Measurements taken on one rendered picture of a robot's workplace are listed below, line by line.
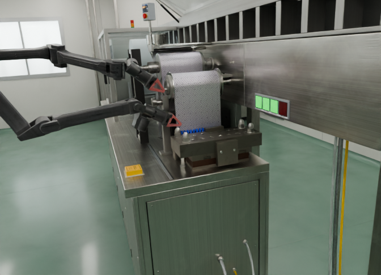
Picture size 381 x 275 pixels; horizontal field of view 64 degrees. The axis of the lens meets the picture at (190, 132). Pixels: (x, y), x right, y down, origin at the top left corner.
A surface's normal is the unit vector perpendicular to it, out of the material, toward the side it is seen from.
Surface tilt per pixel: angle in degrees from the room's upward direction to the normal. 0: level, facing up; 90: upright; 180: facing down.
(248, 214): 90
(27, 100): 90
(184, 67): 92
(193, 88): 90
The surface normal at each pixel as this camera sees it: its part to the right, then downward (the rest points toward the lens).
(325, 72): -0.95, 0.13
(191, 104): 0.31, 0.23
